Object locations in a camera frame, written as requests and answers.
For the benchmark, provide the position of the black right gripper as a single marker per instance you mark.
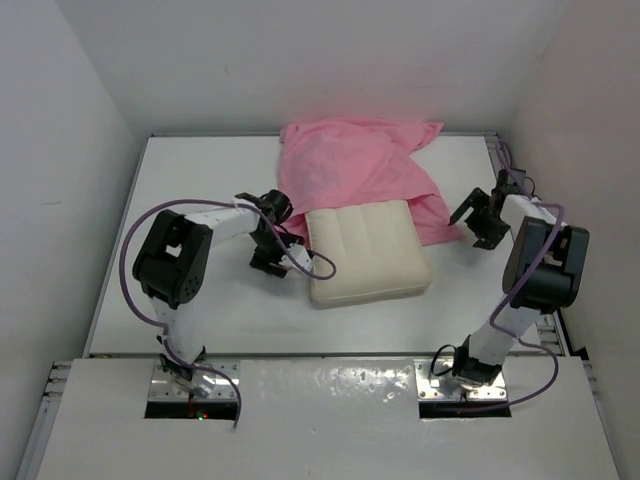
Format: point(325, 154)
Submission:
point(488, 238)

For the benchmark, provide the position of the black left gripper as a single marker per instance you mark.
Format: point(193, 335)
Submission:
point(269, 264)

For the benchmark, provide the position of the cream bear print pillow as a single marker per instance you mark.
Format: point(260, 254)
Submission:
point(372, 251)

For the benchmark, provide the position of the pink satin pillowcase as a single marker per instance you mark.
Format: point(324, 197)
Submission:
point(337, 162)

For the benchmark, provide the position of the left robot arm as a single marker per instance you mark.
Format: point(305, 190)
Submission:
point(172, 261)

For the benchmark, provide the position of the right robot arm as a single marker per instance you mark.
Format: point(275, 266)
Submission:
point(474, 360)

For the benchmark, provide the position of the white front cover panel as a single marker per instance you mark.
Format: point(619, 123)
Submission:
point(319, 419)

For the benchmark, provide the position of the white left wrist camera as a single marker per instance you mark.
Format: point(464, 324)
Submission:
point(297, 257)

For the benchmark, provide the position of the right aluminium rail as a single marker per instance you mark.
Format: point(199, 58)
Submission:
point(528, 282)

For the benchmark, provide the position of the aluminium rail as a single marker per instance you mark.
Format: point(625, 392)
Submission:
point(44, 421)
point(528, 282)

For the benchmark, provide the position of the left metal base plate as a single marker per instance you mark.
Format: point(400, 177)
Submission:
point(205, 387)

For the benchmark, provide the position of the metal base plate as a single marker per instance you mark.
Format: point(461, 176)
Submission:
point(449, 390)
point(205, 387)

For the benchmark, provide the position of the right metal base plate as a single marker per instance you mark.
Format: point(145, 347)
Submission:
point(449, 390)

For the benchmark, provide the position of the left aluminium rail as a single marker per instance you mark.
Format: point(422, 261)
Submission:
point(44, 421)

